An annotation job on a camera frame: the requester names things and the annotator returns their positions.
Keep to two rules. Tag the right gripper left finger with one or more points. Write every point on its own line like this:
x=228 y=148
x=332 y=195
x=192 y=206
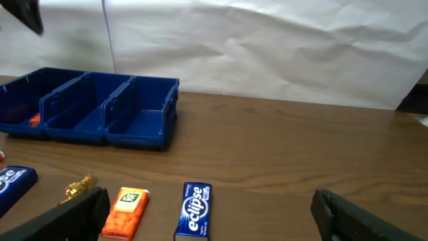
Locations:
x=67 y=221

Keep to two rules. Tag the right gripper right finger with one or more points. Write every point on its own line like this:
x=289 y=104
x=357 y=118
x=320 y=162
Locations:
x=347 y=221

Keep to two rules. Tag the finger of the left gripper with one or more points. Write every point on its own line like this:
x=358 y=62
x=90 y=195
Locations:
x=25 y=11

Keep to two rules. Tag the gold candy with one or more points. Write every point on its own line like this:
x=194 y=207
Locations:
x=76 y=190

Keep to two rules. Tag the blue candy pack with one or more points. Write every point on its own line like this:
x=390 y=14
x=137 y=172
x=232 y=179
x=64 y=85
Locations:
x=194 y=211
x=13 y=187

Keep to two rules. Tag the blue tray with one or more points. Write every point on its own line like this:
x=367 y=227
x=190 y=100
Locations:
x=140 y=124

